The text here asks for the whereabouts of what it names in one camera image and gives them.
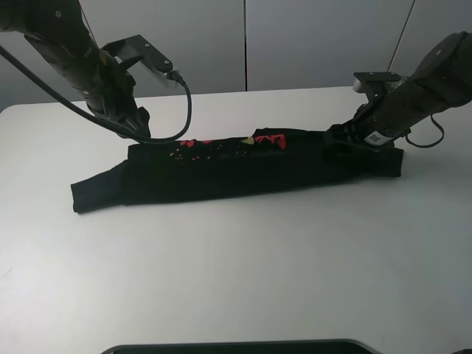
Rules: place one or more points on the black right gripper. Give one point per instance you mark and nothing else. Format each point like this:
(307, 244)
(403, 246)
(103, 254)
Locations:
(361, 130)

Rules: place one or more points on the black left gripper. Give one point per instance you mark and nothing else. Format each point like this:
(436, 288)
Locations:
(109, 94)

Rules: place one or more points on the black printed t-shirt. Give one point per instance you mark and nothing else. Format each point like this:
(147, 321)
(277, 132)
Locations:
(270, 160)

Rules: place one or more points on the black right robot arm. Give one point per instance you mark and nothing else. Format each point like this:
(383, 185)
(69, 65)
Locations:
(396, 103)

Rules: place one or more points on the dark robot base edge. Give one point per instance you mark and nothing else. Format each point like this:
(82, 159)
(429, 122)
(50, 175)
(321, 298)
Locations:
(303, 346)

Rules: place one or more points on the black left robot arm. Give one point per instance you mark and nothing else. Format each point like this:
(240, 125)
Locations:
(56, 30)

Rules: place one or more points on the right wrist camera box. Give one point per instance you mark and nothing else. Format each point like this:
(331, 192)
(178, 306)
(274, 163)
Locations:
(376, 85)

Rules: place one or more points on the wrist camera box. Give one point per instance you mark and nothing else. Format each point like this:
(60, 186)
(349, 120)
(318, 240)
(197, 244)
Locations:
(135, 49)
(376, 85)

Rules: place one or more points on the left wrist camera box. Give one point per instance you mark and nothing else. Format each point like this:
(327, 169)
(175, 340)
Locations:
(135, 49)

